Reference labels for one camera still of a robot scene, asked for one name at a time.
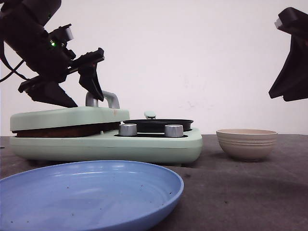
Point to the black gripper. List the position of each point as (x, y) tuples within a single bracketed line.
[(52, 64)]

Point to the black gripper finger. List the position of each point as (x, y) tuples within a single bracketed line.
[(292, 81)]

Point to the white bread slice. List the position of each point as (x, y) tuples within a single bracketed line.
[(68, 132)]

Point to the beige ribbed bowl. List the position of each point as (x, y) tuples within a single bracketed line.
[(247, 144)]

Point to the breakfast maker hinged lid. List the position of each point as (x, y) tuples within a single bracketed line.
[(91, 113)]

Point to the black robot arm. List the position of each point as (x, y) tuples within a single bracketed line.
[(24, 12)]

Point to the mint green breakfast maker base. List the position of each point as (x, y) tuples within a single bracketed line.
[(150, 148)]

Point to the left silver control knob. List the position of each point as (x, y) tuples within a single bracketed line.
[(128, 130)]

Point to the silver control knob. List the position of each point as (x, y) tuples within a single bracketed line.
[(173, 131), (128, 130)]

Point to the small black frying pan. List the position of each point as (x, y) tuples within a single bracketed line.
[(152, 124)]

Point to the right silver control knob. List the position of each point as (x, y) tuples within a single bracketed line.
[(173, 131)]

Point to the blue round plate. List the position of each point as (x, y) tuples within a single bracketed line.
[(89, 196)]

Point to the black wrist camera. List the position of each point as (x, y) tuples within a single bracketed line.
[(61, 36), (293, 21)]

